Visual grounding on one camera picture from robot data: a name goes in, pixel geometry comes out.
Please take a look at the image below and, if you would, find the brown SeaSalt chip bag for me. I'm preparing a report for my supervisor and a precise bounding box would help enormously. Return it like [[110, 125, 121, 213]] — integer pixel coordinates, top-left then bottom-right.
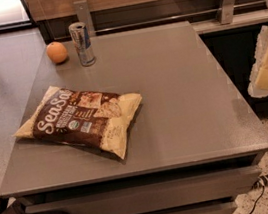
[[15, 86, 142, 159]]

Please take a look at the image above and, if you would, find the orange fruit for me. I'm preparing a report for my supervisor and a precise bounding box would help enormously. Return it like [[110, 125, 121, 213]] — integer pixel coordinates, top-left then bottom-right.
[[46, 41, 68, 64]]

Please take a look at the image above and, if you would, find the grey drawer cabinet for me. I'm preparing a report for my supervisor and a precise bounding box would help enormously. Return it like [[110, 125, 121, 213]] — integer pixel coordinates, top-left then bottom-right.
[[0, 22, 268, 214]]

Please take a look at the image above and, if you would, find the left metal bracket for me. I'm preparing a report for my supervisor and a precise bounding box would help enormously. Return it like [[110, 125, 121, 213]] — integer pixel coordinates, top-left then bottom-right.
[[73, 0, 96, 37]]

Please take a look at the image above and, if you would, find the silver blue drink can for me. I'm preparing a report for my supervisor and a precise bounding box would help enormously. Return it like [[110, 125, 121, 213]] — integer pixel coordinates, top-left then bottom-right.
[[69, 21, 95, 67]]

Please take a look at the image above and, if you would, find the black cable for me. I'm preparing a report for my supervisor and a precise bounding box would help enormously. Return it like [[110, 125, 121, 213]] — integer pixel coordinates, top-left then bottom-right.
[[239, 185, 268, 214]]

